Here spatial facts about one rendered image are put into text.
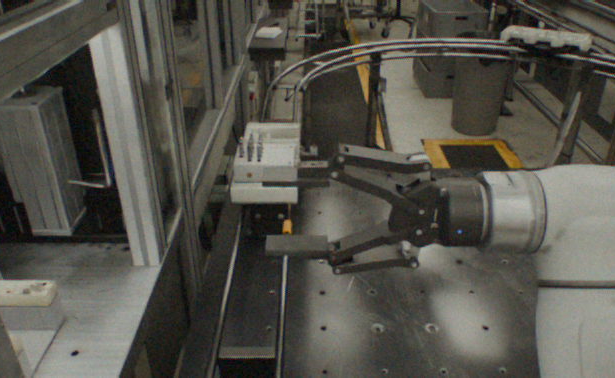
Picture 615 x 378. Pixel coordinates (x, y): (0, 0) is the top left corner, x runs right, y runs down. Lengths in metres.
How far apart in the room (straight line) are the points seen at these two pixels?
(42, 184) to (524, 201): 0.71
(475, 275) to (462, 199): 0.70
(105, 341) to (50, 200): 0.28
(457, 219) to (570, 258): 0.12
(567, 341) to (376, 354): 0.50
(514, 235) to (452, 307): 0.60
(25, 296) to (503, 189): 0.60
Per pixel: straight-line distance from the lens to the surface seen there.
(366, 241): 0.59
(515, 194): 0.58
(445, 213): 0.57
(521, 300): 1.22
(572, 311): 0.60
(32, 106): 0.89
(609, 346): 0.59
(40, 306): 0.79
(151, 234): 0.85
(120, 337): 0.78
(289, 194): 1.13
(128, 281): 0.87
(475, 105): 3.63
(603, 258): 0.60
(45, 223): 0.99
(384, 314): 1.12
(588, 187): 0.60
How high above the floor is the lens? 1.43
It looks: 29 degrees down
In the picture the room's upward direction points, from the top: straight up
